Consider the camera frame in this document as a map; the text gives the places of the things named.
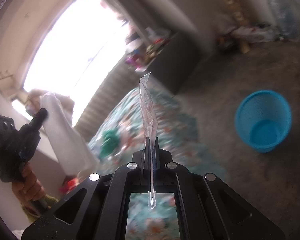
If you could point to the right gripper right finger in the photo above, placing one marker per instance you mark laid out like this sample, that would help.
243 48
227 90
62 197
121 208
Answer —
163 177

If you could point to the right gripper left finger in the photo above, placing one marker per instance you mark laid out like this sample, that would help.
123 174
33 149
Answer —
141 176

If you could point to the person's left hand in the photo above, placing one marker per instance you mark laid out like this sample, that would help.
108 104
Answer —
30 188

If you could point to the dark grey cabinet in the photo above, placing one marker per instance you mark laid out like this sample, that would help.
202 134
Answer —
176 62

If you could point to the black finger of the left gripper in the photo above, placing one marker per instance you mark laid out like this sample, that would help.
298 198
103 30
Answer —
37 121

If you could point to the clear plastic wrapper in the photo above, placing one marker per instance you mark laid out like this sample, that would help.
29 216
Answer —
150 126

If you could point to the green crumpled wrapper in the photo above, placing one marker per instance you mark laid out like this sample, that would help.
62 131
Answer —
110 142

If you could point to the large clear water jug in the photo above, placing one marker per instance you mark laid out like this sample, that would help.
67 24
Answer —
285 18

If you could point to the blue plastic waste basket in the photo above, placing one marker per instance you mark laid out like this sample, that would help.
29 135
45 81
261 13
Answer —
263 120

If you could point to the floral teal bed quilt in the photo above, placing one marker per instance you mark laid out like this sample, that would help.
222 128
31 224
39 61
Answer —
124 132

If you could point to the white tissue paper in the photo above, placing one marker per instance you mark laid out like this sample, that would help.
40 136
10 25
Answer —
69 147

